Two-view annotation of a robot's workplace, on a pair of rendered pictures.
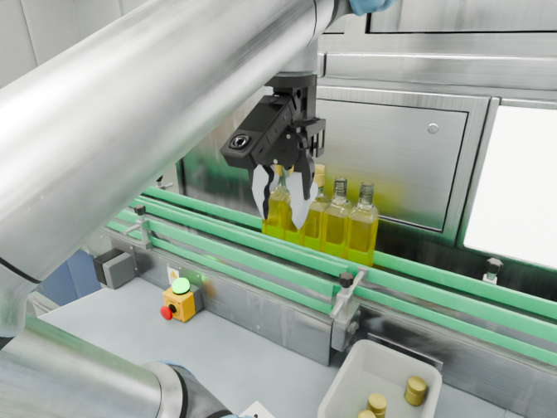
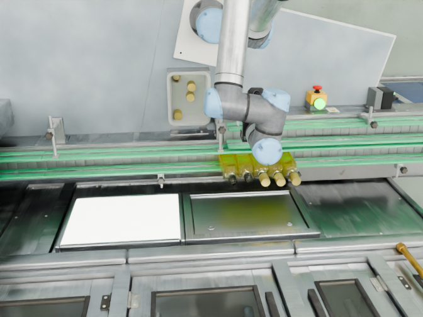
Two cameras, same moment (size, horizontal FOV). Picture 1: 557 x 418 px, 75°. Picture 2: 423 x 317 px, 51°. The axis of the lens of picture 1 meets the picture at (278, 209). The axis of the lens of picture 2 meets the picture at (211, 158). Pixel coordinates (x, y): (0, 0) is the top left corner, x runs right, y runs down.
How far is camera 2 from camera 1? 1.16 m
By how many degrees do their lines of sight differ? 42
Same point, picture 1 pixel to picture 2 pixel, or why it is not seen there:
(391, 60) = (247, 249)
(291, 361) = not seen: hidden behind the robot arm
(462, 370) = (161, 135)
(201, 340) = (289, 87)
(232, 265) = (292, 123)
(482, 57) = (195, 254)
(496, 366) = (149, 139)
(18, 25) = not seen: outside the picture
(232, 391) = (255, 71)
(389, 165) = (230, 212)
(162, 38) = (226, 33)
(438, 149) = (204, 221)
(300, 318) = not seen: hidden behind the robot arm
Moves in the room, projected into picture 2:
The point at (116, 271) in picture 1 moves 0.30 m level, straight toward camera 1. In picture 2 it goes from (372, 94) to (316, 60)
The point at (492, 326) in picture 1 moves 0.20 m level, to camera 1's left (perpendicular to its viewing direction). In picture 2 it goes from (154, 151) to (196, 124)
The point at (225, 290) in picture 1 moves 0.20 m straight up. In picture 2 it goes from (291, 113) to (305, 130)
